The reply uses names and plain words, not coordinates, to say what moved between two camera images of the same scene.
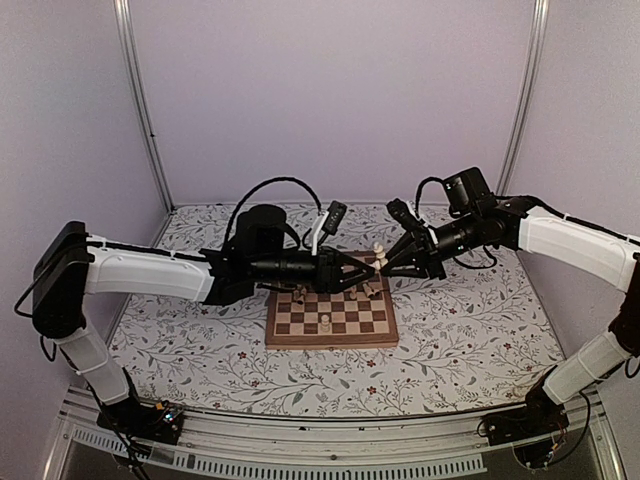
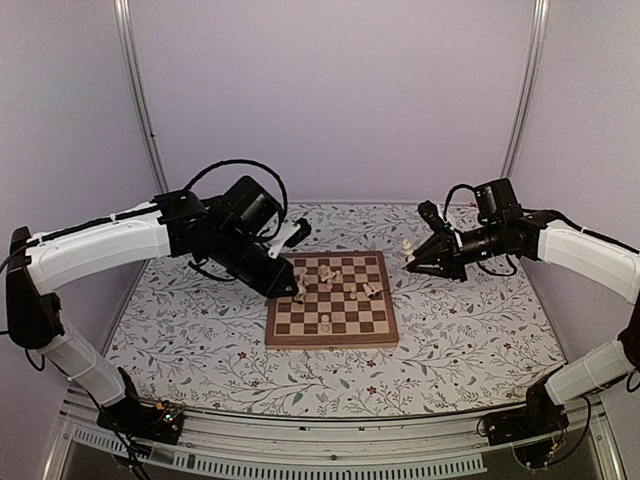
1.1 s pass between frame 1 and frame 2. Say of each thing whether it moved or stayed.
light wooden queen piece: moved
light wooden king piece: stayed
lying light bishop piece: stayed
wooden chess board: stayed
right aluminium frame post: stayed
